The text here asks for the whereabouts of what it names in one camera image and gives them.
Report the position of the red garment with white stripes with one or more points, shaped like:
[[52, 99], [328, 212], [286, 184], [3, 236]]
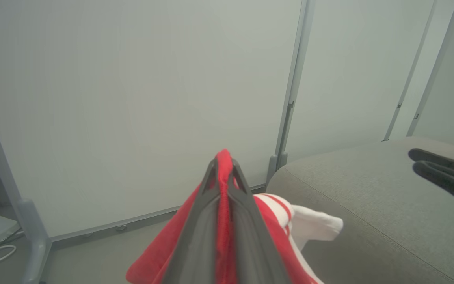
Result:
[[152, 256]]

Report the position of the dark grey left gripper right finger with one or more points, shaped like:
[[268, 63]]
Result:
[[256, 252]]

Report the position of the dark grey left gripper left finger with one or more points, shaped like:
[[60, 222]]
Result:
[[195, 244]]

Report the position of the long grey partition foot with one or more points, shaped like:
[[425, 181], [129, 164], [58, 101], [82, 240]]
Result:
[[34, 236]]

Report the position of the grey fabric sofa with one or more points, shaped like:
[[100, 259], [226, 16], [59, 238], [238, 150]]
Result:
[[369, 189]]

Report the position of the wide white partition panel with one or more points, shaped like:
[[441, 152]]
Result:
[[140, 102]]

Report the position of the short grey partition foot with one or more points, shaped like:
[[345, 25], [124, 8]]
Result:
[[271, 167], [282, 158]]

